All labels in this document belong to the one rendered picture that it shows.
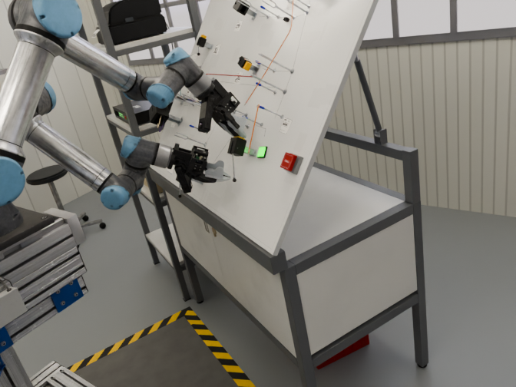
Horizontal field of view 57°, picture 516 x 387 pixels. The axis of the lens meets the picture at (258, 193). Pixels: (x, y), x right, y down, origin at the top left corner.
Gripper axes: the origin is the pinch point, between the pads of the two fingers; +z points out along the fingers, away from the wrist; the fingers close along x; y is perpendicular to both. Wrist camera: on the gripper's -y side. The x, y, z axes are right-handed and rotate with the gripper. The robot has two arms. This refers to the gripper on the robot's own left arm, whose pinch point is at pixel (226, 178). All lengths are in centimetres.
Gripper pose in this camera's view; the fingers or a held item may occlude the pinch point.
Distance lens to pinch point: 161.5
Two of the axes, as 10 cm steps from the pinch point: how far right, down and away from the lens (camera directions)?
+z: 9.3, 2.5, 2.5
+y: 3.6, -7.2, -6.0
